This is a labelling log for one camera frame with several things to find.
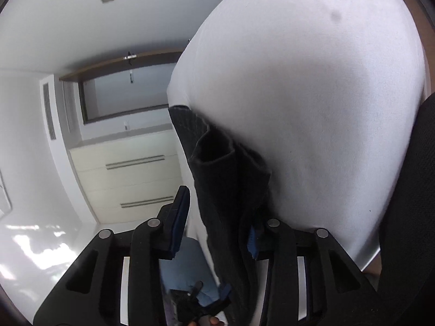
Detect person's left hand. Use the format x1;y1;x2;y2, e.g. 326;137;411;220
188;316;220;326

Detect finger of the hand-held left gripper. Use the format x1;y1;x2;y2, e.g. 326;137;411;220
207;283;232;315

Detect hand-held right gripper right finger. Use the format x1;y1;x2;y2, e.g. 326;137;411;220
248;218;384;326

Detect brown door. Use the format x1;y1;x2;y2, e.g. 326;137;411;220
59;51;186;124

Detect black pants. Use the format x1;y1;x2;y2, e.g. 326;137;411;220
168;106;272;326

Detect cream wardrobe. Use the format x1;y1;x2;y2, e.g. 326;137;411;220
70;131;184;225

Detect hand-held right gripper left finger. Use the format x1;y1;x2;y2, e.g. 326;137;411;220
33;185;191;326

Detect white bed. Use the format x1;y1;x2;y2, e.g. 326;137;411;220
166;0;427;272

